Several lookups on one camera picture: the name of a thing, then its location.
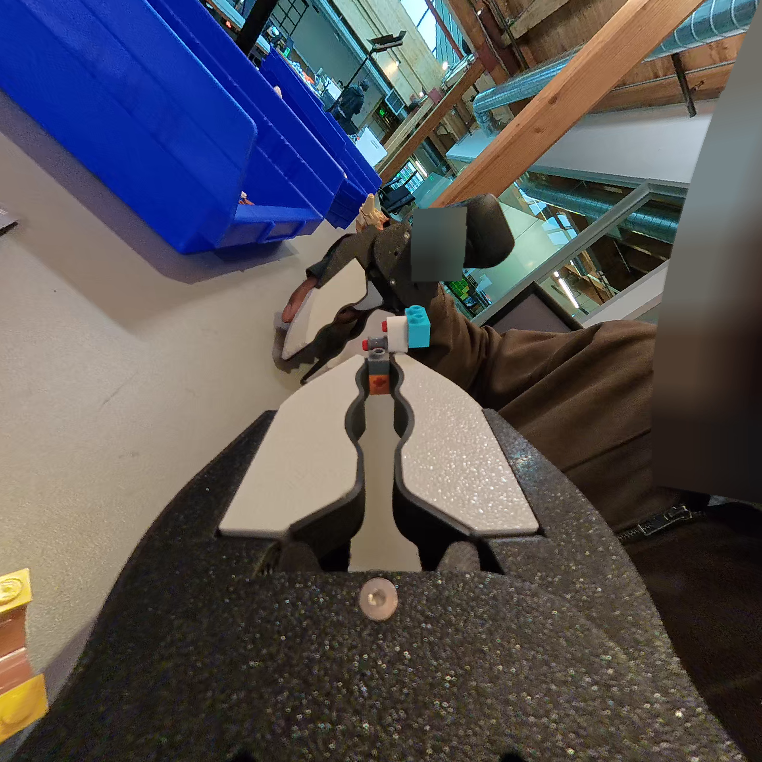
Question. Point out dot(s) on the multicoloured toy brick assembly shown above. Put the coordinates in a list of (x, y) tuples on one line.
[(18, 595)]

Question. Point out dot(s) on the wooden ceiling beam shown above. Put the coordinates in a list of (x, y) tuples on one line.
[(565, 101)]

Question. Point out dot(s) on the orange toy brick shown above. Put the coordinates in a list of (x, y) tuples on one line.
[(379, 385)]

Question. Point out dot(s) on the black office chair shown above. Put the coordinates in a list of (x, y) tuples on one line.
[(399, 193)]

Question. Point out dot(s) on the black pole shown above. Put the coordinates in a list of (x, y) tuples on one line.
[(256, 24)]

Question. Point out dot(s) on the silver air duct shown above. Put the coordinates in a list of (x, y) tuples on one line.
[(595, 205), (506, 95)]

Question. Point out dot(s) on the person's right hand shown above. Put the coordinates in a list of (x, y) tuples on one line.
[(294, 303)]

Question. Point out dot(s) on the person's brown hooded jacket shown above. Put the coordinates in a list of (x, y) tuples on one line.
[(714, 625)]

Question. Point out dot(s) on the person's right forearm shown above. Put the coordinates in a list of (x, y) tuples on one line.
[(565, 405)]

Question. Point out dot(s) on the blue plastic bin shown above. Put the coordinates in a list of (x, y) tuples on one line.
[(149, 119), (333, 137)]

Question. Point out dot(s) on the black light stand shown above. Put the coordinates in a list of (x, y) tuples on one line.
[(387, 41)]

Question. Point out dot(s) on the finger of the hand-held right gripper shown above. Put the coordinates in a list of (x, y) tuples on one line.
[(342, 362), (333, 291)]

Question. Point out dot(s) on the brown tan toy figure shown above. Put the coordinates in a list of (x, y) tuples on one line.
[(372, 211)]

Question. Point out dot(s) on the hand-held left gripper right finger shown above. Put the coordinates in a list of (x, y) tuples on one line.
[(464, 470)]

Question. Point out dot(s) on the white box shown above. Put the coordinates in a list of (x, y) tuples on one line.
[(372, 147)]

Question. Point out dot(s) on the grey instruction booklet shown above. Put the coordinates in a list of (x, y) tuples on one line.
[(6, 217)]

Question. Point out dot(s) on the small grey toy brick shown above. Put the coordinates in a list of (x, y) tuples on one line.
[(378, 363)]

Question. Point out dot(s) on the grey black-framed monitor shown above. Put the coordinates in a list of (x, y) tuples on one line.
[(530, 312)]

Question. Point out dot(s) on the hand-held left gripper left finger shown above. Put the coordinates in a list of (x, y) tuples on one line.
[(291, 470)]

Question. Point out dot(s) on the teal grey red brick assembly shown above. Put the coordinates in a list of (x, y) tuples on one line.
[(416, 327)]

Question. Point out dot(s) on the grey desk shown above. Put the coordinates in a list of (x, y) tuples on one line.
[(119, 387)]

